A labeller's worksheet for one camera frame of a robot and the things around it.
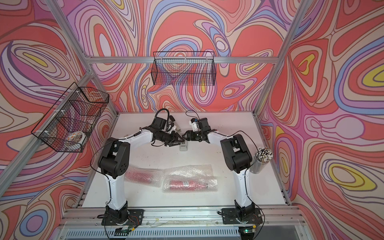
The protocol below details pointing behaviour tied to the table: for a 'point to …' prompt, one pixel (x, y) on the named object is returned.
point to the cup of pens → (262, 158)
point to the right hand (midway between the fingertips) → (187, 139)
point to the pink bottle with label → (139, 177)
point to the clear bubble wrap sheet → (158, 174)
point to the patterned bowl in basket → (75, 139)
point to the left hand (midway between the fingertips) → (183, 142)
